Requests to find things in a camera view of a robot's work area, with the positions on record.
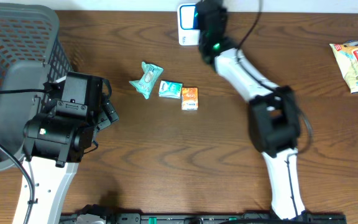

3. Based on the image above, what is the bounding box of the black left camera cable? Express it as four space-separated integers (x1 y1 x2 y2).
0 88 54 95

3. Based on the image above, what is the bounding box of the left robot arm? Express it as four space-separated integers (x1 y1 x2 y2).
13 72 119 223

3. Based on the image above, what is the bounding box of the grey plastic basket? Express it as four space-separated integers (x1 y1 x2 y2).
0 3 72 159

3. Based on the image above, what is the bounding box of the orange snack packet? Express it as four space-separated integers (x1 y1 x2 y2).
181 87 199 111

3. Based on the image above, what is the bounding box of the teal candy wrapper packet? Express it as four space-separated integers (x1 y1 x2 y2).
129 62 163 100

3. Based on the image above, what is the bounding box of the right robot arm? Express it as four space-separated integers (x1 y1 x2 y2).
194 1 307 222

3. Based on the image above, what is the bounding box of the small teal packet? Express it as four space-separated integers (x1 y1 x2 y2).
158 80 183 99

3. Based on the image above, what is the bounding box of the large white snack bag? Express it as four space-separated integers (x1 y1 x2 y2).
329 40 358 94

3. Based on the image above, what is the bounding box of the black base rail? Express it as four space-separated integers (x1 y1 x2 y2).
59 212 347 224

